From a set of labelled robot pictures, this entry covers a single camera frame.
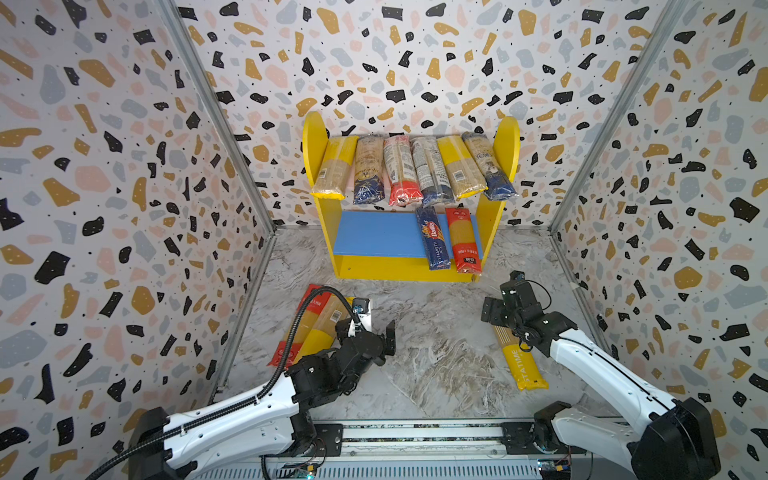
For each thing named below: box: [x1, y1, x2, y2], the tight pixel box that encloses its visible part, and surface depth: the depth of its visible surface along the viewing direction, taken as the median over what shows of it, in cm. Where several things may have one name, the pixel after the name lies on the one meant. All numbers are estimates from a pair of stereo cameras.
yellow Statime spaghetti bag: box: [494, 326, 549, 392], surface depth 85 cm
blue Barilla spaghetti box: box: [416, 206, 451, 271], surface depth 96 cm
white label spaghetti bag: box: [411, 135, 455, 206], surface depth 76 cm
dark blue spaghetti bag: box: [353, 135, 386, 205], surface depth 76 cm
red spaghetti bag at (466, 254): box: [445, 207, 482, 274], surface depth 98 cm
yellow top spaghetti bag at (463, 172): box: [436, 135, 489, 199], surface depth 76 cm
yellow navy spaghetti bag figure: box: [462, 131, 520, 201], surface depth 75 cm
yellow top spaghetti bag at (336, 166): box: [310, 136, 360, 200], surface depth 76 cm
